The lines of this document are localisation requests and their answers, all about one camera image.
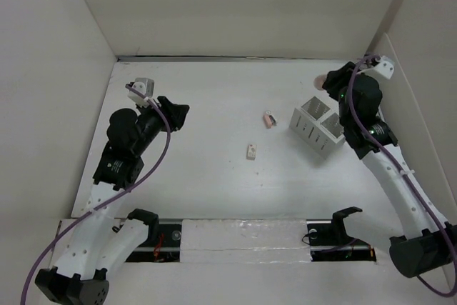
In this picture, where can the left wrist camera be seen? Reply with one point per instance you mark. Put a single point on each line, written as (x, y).
(140, 90)

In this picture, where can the pink correction tape dispenser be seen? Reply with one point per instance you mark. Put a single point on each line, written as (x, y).
(269, 119)

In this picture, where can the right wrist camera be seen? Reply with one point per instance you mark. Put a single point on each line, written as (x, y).
(381, 68)

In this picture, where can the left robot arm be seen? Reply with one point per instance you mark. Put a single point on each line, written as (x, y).
(95, 253)

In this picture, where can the white slotted desk organizer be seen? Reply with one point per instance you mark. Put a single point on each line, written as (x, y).
(318, 126)

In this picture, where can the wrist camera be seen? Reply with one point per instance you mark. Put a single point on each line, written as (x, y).
(140, 90)
(381, 68)

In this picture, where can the pink capped small bottle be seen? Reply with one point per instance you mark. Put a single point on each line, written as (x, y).
(319, 82)

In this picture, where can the white eraser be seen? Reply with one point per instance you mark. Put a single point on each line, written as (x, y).
(251, 152)

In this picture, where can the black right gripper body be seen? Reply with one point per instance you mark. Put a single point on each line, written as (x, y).
(337, 86)

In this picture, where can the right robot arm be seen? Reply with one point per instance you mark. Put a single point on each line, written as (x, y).
(420, 238)

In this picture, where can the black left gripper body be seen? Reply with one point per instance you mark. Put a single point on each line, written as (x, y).
(153, 119)

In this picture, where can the aluminium rail at back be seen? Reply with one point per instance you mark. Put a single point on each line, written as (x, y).
(189, 58)

